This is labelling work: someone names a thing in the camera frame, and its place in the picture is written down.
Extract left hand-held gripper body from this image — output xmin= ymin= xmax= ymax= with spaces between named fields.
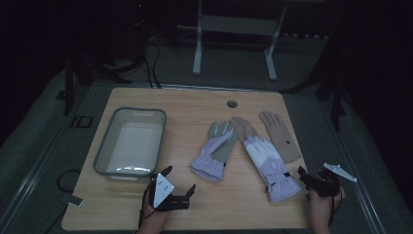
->
xmin=147 ymin=172 xmax=191 ymax=213

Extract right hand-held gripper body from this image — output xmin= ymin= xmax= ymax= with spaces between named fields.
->
xmin=308 ymin=162 xmax=358 ymax=198

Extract purple white ski glove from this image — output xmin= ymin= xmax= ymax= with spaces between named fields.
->
xmin=243 ymin=135 xmax=303 ymax=203

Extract grey plastic bin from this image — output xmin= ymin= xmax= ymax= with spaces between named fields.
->
xmin=93 ymin=106 xmax=168 ymax=180

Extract purple ski glove grey palm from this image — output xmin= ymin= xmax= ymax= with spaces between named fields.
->
xmin=189 ymin=120 xmax=240 ymax=182

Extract person's left hand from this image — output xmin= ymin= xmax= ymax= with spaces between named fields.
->
xmin=141 ymin=183 xmax=170 ymax=222

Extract person's right hand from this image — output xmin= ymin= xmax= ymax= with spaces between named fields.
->
xmin=307 ymin=184 xmax=347 ymax=216

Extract beige knit glove dark dot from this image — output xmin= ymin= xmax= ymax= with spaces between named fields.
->
xmin=258 ymin=110 xmax=302 ymax=164

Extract black tripod stand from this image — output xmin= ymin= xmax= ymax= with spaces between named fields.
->
xmin=282 ymin=38 xmax=350 ymax=132
xmin=61 ymin=19 xmax=147 ymax=117

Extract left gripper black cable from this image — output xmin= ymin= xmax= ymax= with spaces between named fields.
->
xmin=137 ymin=180 xmax=156 ymax=230

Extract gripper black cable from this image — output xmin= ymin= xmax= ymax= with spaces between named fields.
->
xmin=327 ymin=189 xmax=345 ymax=227
xmin=137 ymin=180 xmax=156 ymax=230

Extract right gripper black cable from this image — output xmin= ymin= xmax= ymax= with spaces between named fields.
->
xmin=327 ymin=189 xmax=345 ymax=227

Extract black rectangular floor bracket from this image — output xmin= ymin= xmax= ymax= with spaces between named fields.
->
xmin=70 ymin=114 xmax=94 ymax=129

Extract black floor cable loop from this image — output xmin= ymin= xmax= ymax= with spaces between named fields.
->
xmin=56 ymin=169 xmax=82 ymax=194

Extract black floor cables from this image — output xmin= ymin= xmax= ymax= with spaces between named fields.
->
xmin=142 ymin=38 xmax=163 ymax=90

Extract white metal table frame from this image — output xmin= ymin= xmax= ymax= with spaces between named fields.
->
xmin=192 ymin=0 xmax=288 ymax=82

